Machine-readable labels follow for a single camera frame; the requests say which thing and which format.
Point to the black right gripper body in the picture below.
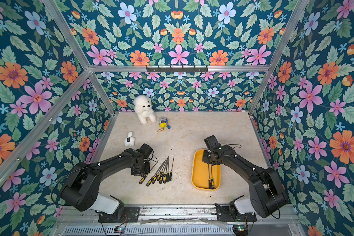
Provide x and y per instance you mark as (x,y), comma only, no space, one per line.
(208,159)

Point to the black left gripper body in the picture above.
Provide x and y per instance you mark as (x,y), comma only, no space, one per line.
(144,169)

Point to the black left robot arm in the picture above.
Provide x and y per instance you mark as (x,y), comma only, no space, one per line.
(82,184)

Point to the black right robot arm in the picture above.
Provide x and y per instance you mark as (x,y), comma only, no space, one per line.
(266,192)

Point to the yellow plastic storage tray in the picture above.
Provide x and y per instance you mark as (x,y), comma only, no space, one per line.
(199,177)

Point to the small white robot figurine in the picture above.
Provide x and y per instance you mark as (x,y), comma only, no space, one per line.
(129,140)

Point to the yellow blue small toy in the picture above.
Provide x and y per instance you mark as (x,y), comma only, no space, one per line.
(163,124)

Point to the white plush seal toy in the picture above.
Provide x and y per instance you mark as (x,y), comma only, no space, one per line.
(143,109)

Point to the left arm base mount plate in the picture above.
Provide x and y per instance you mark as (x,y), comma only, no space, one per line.
(125,214)

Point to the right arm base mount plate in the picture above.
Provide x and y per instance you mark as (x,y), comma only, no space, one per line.
(229,213)

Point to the black wall hook rail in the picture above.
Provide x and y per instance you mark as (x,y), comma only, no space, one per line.
(173,69)

